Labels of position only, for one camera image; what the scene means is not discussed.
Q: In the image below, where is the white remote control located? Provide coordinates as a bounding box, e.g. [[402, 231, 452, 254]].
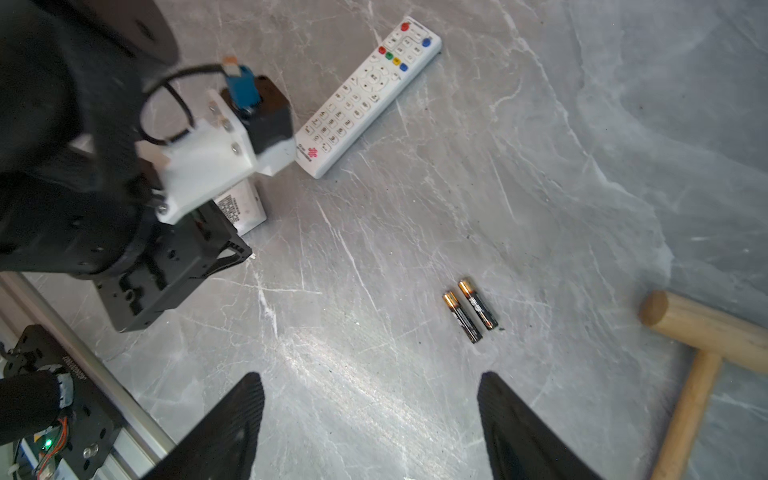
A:
[[295, 17, 443, 179]]

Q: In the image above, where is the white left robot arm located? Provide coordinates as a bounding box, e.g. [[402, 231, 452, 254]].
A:
[[1, 1, 251, 332]]

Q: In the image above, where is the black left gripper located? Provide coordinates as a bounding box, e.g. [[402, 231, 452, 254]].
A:
[[93, 201, 252, 332]]

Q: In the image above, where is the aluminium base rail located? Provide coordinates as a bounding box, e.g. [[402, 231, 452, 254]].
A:
[[1, 273, 175, 479]]

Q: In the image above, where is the wooden mallet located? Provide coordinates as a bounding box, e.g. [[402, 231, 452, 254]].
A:
[[639, 290, 767, 479]]

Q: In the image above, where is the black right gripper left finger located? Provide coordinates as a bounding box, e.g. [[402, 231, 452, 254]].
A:
[[144, 372, 265, 480]]

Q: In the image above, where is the white remote with QR label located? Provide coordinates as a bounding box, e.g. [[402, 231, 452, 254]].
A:
[[215, 179, 267, 236]]

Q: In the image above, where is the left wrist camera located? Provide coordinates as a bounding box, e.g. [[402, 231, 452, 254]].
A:
[[137, 56, 297, 225]]

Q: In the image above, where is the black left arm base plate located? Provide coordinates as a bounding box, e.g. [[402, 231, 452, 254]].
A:
[[1, 325, 125, 479]]

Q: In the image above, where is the AAA battery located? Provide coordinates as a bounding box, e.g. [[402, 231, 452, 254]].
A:
[[443, 291, 482, 344], [458, 278, 498, 331]]

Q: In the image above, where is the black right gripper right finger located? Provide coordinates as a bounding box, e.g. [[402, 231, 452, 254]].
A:
[[477, 372, 599, 479]]

